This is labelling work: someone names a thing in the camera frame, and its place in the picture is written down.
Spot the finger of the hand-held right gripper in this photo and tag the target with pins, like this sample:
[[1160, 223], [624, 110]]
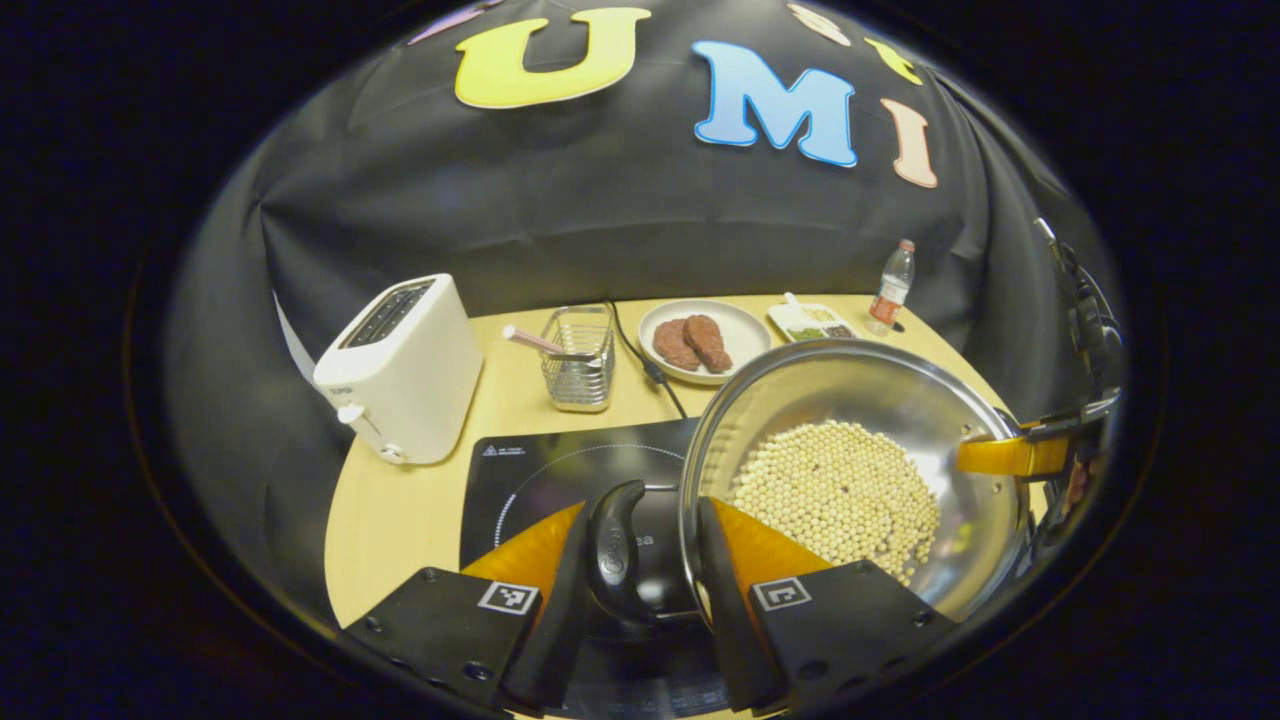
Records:
[[1010, 456]]

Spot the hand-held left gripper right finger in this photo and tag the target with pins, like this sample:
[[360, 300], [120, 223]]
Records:
[[850, 630]]

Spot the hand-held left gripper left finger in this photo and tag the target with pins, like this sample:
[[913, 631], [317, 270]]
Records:
[[440, 630]]

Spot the stainless steel pot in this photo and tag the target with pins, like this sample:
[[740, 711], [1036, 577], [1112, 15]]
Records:
[[960, 540]]

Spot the black induction cooktop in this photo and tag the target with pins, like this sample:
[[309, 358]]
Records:
[[530, 480]]

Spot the pile of soybeans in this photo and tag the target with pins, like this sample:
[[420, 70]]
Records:
[[840, 490]]

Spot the clear water bottle red label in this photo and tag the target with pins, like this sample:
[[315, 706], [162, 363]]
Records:
[[890, 288]]

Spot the white divided bean dish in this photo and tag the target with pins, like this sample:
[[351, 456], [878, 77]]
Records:
[[812, 322]]

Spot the white toaster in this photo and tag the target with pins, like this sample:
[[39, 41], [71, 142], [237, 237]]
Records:
[[410, 380]]

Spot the white oval plate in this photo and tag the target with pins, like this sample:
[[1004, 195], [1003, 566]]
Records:
[[748, 335]]

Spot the pink stick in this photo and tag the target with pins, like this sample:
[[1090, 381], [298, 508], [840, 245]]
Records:
[[530, 340]]

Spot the brown meat patty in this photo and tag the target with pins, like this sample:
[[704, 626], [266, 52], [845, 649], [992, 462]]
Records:
[[708, 342], [673, 345]]

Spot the black backdrop cloth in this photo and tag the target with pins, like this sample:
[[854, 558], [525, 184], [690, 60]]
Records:
[[600, 230]]

